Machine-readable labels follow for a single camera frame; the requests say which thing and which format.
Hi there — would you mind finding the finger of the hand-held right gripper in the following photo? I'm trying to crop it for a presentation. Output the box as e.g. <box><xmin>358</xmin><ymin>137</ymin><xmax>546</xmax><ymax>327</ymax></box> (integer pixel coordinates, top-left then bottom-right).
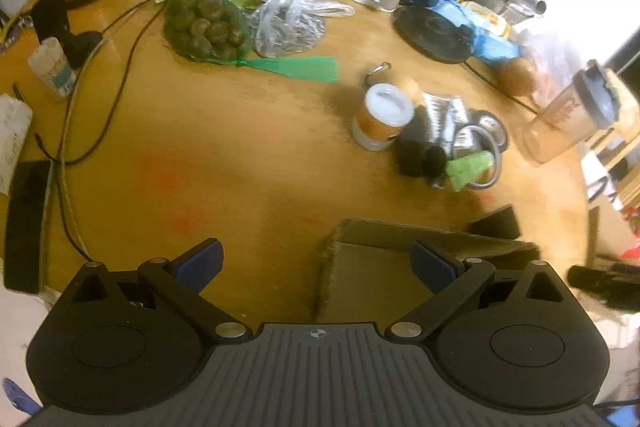
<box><xmin>567</xmin><ymin>264</ymin><xmax>640</xmax><ymax>309</ymax></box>

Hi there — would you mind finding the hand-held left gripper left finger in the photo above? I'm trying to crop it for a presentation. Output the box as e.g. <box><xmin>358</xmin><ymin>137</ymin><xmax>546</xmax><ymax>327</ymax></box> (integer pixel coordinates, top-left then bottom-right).
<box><xmin>65</xmin><ymin>237</ymin><xmax>253</xmax><ymax>345</ymax></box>

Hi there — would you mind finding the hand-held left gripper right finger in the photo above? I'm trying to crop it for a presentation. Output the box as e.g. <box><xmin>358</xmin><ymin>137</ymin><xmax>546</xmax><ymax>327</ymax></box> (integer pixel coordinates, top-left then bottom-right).
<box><xmin>382</xmin><ymin>241</ymin><xmax>571</xmax><ymax>345</ymax></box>

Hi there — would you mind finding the black rectangular box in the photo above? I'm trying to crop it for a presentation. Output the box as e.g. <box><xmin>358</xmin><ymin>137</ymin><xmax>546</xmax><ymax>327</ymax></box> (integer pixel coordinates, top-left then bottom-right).
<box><xmin>466</xmin><ymin>204</ymin><xmax>519</xmax><ymax>241</ymax></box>

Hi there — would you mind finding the large thin tape ring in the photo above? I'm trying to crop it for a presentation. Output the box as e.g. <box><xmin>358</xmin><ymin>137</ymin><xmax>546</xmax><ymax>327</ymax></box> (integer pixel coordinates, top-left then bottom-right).
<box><xmin>450</xmin><ymin>127</ymin><xmax>504</xmax><ymax>191</ymax></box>

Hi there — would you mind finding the cotton swab pack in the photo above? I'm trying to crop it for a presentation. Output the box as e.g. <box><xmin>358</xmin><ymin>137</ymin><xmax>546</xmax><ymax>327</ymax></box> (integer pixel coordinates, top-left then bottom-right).
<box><xmin>421</xmin><ymin>92</ymin><xmax>477</xmax><ymax>158</ymax></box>

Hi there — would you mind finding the green plastic piece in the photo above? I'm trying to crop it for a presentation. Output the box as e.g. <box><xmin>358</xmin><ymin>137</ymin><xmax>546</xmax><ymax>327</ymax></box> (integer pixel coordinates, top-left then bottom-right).
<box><xmin>446</xmin><ymin>151</ymin><xmax>494</xmax><ymax>194</ymax></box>

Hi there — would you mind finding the small black cylinder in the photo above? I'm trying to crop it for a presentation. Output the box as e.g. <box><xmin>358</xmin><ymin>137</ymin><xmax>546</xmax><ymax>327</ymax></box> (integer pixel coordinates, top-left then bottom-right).
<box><xmin>422</xmin><ymin>145</ymin><xmax>448</xmax><ymax>188</ymax></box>

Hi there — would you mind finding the black tape roll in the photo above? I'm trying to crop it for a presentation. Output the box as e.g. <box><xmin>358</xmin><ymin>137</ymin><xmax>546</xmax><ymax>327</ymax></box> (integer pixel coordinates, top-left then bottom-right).
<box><xmin>394</xmin><ymin>134</ymin><xmax>427</xmax><ymax>178</ymax></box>

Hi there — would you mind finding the small silver tape roll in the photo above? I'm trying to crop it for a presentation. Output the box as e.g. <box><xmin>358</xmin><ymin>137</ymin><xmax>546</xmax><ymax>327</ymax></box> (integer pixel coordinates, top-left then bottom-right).
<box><xmin>470</xmin><ymin>109</ymin><xmax>509</xmax><ymax>154</ymax></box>

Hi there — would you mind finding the orange jar with white lid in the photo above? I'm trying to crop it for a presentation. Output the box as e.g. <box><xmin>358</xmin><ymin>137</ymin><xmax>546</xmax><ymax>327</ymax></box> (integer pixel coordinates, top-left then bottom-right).
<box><xmin>351</xmin><ymin>83</ymin><xmax>417</xmax><ymax>152</ymax></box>

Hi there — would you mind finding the clear shaker bottle grey lid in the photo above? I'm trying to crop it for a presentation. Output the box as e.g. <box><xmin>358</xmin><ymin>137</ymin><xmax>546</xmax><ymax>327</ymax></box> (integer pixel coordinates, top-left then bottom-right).
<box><xmin>521</xmin><ymin>61</ymin><xmax>622</xmax><ymax>166</ymax></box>

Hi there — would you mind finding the black smartphone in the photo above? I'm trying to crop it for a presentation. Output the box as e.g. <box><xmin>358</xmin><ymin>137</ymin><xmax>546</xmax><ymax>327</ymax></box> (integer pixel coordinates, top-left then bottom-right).
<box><xmin>2</xmin><ymin>159</ymin><xmax>54</xmax><ymax>294</ymax></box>

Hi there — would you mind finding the round orange fruit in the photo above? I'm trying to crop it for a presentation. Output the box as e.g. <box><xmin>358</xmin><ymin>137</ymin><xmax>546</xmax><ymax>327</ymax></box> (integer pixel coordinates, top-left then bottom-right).
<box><xmin>494</xmin><ymin>57</ymin><xmax>537</xmax><ymax>96</ymax></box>

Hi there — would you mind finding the white paper packet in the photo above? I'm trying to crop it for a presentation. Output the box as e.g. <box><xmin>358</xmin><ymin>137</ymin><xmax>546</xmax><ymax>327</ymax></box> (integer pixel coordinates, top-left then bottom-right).
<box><xmin>0</xmin><ymin>94</ymin><xmax>34</xmax><ymax>196</ymax></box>

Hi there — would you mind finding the blue plastic object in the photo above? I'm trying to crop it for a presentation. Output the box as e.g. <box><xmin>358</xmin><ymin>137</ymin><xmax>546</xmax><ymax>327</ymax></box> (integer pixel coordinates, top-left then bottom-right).
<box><xmin>0</xmin><ymin>377</ymin><xmax>42</xmax><ymax>414</ymax></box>

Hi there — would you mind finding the blue face mask pack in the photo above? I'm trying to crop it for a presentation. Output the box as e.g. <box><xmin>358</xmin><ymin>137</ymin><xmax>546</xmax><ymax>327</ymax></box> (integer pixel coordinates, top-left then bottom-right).
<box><xmin>434</xmin><ymin>0</ymin><xmax>522</xmax><ymax>66</ymax></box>

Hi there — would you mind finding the black kettle base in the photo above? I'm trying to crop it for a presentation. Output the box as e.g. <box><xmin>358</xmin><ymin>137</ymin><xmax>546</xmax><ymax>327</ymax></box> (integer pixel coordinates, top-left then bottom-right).
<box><xmin>391</xmin><ymin>4</ymin><xmax>474</xmax><ymax>64</ymax></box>

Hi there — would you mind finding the green net bag of fruit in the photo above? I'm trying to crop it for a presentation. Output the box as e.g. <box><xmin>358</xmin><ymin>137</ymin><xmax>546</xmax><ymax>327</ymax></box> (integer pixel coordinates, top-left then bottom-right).
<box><xmin>164</xmin><ymin>0</ymin><xmax>342</xmax><ymax>84</ymax></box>

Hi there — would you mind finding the small white plastic bottle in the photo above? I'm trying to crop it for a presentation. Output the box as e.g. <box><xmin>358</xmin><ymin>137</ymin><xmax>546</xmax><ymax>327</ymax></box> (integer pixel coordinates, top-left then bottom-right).
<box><xmin>27</xmin><ymin>37</ymin><xmax>77</xmax><ymax>98</ymax></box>

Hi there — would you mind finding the plastic bag of dark seeds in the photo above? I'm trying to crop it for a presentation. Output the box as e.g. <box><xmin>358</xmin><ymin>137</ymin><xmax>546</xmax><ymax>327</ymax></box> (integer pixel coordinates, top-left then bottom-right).
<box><xmin>254</xmin><ymin>0</ymin><xmax>357</xmax><ymax>58</ymax></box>

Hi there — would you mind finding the black phone stand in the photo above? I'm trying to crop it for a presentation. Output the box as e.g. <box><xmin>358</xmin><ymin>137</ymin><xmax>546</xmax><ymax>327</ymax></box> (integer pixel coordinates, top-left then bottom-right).
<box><xmin>31</xmin><ymin>0</ymin><xmax>104</xmax><ymax>68</ymax></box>

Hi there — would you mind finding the kettle base power cable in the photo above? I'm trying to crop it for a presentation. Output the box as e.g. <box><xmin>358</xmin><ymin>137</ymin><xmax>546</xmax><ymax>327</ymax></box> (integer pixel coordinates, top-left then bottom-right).
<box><xmin>464</xmin><ymin>58</ymin><xmax>542</xmax><ymax>114</ymax></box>

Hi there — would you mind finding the metal key ring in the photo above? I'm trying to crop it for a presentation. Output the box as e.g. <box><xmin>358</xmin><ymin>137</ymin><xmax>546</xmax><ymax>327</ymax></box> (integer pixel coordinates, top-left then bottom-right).
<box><xmin>362</xmin><ymin>62</ymin><xmax>392</xmax><ymax>88</ymax></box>

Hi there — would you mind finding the thin black cable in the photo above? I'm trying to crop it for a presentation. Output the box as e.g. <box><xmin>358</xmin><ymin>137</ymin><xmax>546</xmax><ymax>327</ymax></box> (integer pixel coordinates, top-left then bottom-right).
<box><xmin>37</xmin><ymin>0</ymin><xmax>176</xmax><ymax>166</ymax></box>

